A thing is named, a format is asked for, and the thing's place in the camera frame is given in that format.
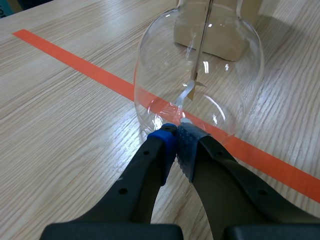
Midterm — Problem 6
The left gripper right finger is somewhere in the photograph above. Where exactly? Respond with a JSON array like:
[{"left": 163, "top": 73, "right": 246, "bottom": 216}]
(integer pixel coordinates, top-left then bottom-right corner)
[{"left": 176, "top": 122, "right": 320, "bottom": 240}]

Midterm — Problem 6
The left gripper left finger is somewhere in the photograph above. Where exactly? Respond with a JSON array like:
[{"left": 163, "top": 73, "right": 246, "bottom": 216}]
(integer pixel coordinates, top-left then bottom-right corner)
[{"left": 39, "top": 123, "right": 184, "bottom": 240}]

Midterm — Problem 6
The clear glass flask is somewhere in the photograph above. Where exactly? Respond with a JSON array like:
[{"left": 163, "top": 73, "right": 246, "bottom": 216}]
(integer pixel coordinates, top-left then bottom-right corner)
[{"left": 133, "top": 0, "right": 265, "bottom": 141}]

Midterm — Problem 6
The brown box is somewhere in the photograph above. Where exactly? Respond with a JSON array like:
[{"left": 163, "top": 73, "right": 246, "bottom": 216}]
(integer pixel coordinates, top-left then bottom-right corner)
[{"left": 172, "top": 0, "right": 261, "bottom": 62}]

